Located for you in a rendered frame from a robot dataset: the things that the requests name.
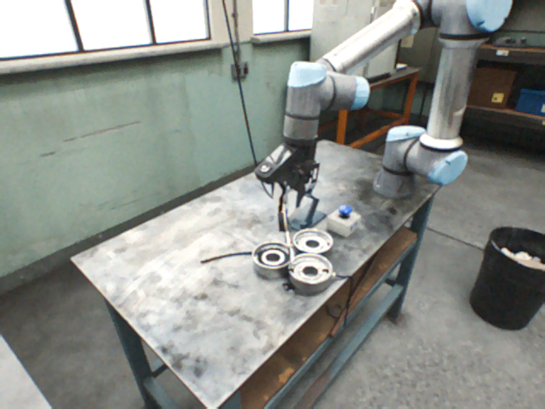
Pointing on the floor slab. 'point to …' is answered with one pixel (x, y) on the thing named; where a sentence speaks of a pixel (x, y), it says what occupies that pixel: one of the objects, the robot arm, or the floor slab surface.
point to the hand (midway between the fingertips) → (283, 215)
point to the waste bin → (510, 279)
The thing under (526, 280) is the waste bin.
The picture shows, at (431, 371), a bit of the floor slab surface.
